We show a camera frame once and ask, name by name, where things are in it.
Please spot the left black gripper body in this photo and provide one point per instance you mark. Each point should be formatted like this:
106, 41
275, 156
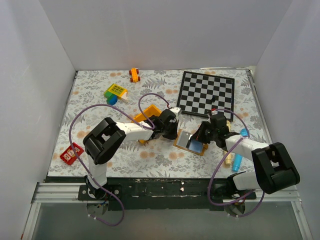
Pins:
169, 133

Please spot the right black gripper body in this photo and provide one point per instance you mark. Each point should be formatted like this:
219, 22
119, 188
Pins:
214, 133

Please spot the tan leather card holder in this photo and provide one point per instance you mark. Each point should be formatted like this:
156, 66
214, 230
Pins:
194, 146

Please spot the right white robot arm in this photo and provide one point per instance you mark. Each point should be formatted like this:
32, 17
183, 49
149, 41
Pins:
274, 169

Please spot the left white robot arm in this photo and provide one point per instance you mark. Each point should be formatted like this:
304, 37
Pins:
104, 140

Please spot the yellow plastic bin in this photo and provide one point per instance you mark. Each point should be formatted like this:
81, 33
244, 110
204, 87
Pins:
150, 111

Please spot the blue toy microphone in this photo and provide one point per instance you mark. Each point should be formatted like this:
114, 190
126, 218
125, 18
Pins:
238, 158

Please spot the black chess piece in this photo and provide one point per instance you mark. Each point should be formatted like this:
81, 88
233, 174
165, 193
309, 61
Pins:
213, 99

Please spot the beige toy microphone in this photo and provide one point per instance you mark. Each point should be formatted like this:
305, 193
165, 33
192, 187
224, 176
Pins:
229, 158

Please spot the floral table mat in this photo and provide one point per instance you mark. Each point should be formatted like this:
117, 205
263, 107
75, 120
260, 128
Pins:
158, 158

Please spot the black white chessboard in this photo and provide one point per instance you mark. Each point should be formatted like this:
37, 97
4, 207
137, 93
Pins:
197, 90

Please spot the orange toy car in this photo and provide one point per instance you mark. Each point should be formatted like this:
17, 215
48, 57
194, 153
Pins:
134, 73

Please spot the yellow green toy block house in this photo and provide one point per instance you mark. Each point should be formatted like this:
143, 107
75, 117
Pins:
115, 92

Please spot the red toy block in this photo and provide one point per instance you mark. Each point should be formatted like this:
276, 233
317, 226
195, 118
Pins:
69, 156

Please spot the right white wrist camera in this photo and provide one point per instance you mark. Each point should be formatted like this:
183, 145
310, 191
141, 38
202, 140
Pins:
214, 112

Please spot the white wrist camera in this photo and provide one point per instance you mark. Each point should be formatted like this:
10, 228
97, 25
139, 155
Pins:
214, 112
176, 110

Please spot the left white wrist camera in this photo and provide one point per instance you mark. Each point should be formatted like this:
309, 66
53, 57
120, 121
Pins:
176, 110

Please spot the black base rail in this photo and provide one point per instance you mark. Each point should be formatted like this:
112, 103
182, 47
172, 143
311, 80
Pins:
163, 193

